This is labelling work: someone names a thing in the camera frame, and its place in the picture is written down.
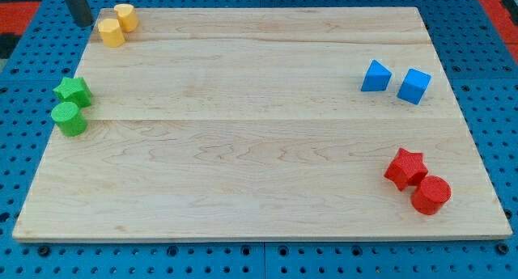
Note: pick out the red star block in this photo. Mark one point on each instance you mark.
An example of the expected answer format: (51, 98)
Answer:
(406, 169)

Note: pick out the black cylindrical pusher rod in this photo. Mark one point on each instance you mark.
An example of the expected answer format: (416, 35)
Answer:
(80, 12)

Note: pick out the red cylinder block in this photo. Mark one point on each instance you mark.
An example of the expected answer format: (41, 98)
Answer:
(431, 195)

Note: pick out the green cylinder block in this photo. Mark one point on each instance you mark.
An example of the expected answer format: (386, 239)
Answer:
(68, 118)

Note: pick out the yellow hexagon block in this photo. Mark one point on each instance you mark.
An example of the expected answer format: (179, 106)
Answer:
(111, 33)

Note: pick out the blue cube block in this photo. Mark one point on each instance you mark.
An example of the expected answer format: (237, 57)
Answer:
(414, 86)

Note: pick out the light wooden board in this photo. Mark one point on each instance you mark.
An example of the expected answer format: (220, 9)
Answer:
(249, 124)

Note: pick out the blue triangle block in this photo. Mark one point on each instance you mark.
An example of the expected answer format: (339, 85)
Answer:
(377, 77)

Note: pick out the green star block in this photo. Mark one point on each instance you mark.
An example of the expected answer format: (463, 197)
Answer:
(74, 90)

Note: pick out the yellow pentagon block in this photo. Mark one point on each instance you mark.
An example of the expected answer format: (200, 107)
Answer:
(127, 16)

